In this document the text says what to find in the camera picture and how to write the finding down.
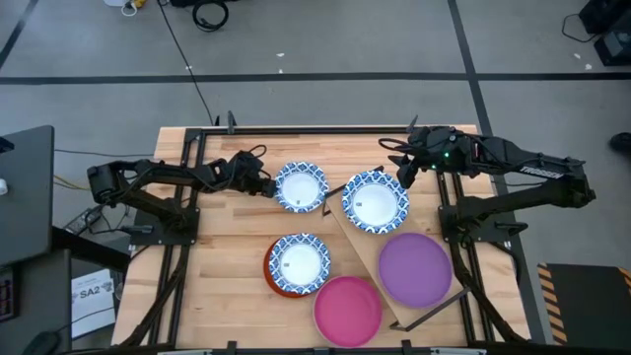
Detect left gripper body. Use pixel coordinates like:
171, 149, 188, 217
212, 157, 265, 194

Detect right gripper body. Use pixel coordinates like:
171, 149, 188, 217
411, 128, 441, 173

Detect blue patterned paper plate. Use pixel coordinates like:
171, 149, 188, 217
268, 233, 332, 296
273, 161, 330, 214
341, 170, 411, 235

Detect orange plastic plate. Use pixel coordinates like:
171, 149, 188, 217
262, 239, 310, 300

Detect purple plastic plate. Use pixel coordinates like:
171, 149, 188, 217
378, 232, 454, 310

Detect pink plastic plate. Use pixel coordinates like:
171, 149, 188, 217
314, 275, 384, 349

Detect wooden shelf black metal legs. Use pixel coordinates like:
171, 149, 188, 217
320, 165, 470, 332

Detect black power strip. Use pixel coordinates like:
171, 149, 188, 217
63, 206, 103, 236

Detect white printed paper sheet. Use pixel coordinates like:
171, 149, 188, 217
71, 268, 117, 340

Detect person's foot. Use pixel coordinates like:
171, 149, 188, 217
608, 131, 631, 153

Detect dark grey desk top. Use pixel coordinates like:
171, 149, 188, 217
0, 125, 55, 267

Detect black equipment case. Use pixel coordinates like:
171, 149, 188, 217
579, 0, 631, 68

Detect black plate hazard striped edge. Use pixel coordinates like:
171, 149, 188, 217
536, 262, 631, 346

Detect black computer mouse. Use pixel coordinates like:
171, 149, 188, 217
22, 330, 61, 355

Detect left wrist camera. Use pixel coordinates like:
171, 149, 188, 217
234, 145, 270, 173

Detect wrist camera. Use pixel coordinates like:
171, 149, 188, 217
234, 145, 270, 173
436, 126, 459, 152

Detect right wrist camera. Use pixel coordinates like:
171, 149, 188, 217
436, 126, 459, 152

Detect thin black floor cable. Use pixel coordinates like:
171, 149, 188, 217
156, 0, 217, 125

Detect grey floor cable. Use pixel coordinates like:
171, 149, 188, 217
53, 149, 157, 159

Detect coiled black cable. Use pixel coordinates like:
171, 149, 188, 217
191, 0, 231, 34

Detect yellow floor cable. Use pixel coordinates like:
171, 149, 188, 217
52, 175, 93, 191

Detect black cable loop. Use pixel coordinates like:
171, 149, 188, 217
561, 12, 593, 44

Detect white and yellow cord bundle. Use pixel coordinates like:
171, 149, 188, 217
103, 0, 149, 18

